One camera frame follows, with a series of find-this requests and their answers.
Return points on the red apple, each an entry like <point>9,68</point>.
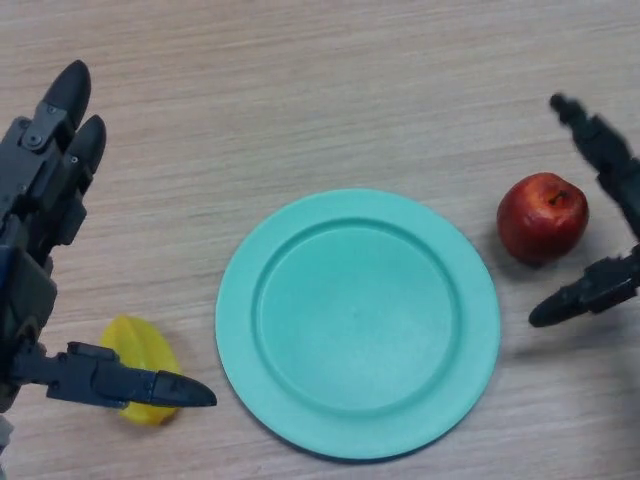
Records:
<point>542,217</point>

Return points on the yellow starfruit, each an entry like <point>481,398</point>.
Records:
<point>137,345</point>

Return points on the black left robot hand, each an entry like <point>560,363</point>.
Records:
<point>40,185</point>

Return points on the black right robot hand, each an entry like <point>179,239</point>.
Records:
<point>607,150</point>

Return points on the green round plate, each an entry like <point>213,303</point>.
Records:
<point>358,324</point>

